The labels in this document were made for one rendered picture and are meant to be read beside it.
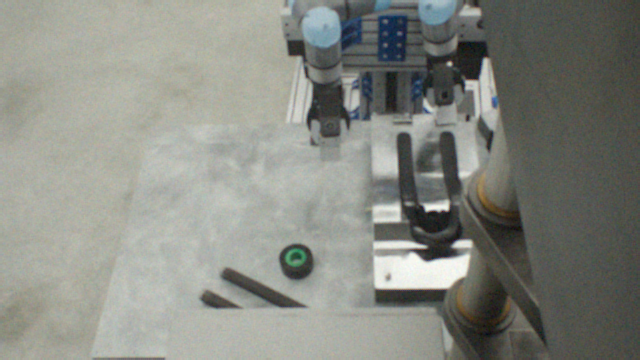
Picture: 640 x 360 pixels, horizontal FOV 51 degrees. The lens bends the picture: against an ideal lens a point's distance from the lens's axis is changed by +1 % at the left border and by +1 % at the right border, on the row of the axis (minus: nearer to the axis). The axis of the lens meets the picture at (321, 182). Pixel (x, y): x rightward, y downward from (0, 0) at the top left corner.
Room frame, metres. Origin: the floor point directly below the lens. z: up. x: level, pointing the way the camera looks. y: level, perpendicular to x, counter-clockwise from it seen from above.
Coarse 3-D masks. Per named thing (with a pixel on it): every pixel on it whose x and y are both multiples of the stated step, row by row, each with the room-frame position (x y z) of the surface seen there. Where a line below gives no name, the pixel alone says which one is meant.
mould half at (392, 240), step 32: (384, 128) 1.17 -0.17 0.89; (416, 128) 1.16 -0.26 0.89; (448, 128) 1.15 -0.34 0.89; (384, 160) 1.07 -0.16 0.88; (416, 160) 1.05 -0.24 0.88; (384, 192) 0.94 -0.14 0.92; (384, 224) 0.84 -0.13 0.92; (384, 256) 0.80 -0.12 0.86; (416, 256) 0.79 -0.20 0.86; (448, 256) 0.78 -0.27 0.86; (384, 288) 0.72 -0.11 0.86; (416, 288) 0.71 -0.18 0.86
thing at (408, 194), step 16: (400, 144) 1.11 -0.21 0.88; (448, 144) 1.10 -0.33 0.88; (400, 160) 1.06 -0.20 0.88; (448, 160) 1.05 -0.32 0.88; (400, 176) 1.01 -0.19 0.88; (448, 176) 1.00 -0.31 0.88; (400, 192) 0.93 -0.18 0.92; (416, 192) 0.93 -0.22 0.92; (448, 192) 0.92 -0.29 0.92; (416, 208) 0.88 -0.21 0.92; (448, 208) 0.86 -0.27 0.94; (416, 224) 0.86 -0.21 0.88; (432, 224) 0.84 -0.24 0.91; (448, 224) 0.85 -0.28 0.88; (416, 240) 0.82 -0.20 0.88; (432, 240) 0.82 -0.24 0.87; (448, 240) 0.81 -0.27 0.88
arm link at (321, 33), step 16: (304, 16) 1.12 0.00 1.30; (320, 16) 1.11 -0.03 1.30; (336, 16) 1.11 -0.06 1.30; (304, 32) 1.10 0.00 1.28; (320, 32) 1.07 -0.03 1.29; (336, 32) 1.08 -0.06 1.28; (320, 48) 1.07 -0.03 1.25; (336, 48) 1.08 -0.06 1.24; (320, 64) 1.07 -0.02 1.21; (336, 64) 1.08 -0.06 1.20
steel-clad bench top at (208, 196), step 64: (192, 128) 1.33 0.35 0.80; (256, 128) 1.30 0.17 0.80; (192, 192) 1.09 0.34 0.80; (256, 192) 1.07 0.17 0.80; (320, 192) 1.05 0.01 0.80; (128, 256) 0.91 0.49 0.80; (192, 256) 0.89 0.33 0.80; (256, 256) 0.88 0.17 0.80; (320, 256) 0.86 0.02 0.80; (128, 320) 0.74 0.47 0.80
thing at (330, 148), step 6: (324, 138) 1.09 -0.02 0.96; (330, 138) 1.09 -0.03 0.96; (336, 138) 1.09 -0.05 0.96; (324, 144) 1.07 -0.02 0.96; (330, 144) 1.07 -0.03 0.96; (336, 144) 1.07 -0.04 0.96; (324, 150) 1.06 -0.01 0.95; (330, 150) 1.06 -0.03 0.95; (336, 150) 1.06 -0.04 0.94; (324, 156) 1.06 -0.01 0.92; (330, 156) 1.06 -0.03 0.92; (336, 156) 1.06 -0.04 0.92
